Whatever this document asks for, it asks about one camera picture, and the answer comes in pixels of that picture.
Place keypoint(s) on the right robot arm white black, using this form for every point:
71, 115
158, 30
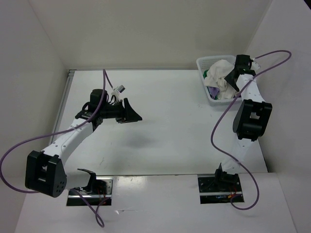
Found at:
249, 123

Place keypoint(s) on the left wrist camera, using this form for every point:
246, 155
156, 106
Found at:
117, 91

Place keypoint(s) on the white plastic basket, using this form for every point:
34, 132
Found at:
203, 64

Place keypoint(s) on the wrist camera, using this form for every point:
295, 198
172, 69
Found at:
254, 65
117, 91

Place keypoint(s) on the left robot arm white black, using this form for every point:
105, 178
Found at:
45, 171

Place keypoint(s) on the purple shirt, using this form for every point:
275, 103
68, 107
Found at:
213, 91

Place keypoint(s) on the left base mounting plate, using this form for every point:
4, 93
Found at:
101, 192

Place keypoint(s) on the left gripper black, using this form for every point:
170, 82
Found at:
131, 115

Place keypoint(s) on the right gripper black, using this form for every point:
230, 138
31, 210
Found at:
228, 78

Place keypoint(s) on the green shirt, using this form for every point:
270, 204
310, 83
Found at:
206, 74

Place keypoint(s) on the white t shirt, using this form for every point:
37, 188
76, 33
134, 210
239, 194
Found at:
218, 72

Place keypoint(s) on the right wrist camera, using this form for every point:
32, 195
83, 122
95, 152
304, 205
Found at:
254, 65

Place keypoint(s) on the aluminium table edge rail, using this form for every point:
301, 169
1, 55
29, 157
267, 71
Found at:
63, 100

